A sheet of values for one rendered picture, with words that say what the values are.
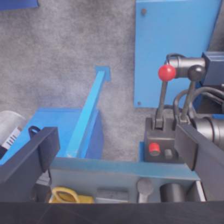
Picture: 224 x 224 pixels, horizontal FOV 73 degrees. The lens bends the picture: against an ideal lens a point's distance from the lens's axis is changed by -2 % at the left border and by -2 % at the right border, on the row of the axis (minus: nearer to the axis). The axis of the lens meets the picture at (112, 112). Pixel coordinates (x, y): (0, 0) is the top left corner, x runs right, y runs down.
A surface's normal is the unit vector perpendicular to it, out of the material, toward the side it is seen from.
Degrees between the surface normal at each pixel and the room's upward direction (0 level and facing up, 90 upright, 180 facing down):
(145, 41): 0
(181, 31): 0
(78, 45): 0
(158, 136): 90
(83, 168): 90
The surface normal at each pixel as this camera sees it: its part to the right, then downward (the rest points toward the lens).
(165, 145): -0.12, 0.65
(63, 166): -0.07, -0.77
